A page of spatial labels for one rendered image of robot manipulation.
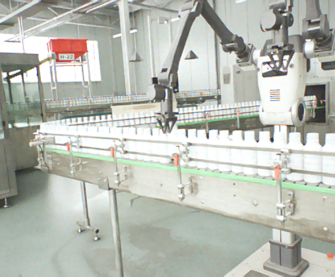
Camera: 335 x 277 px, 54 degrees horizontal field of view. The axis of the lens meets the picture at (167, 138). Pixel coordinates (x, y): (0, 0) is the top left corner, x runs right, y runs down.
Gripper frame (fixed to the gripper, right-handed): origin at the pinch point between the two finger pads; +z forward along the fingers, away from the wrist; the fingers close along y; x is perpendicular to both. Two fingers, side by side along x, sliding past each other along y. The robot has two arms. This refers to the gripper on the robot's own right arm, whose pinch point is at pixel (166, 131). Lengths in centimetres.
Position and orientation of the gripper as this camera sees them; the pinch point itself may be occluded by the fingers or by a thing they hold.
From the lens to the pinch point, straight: 151.4
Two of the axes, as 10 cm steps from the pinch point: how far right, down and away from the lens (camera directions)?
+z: 0.0, 10.0, 0.6
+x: 7.3, 0.4, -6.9
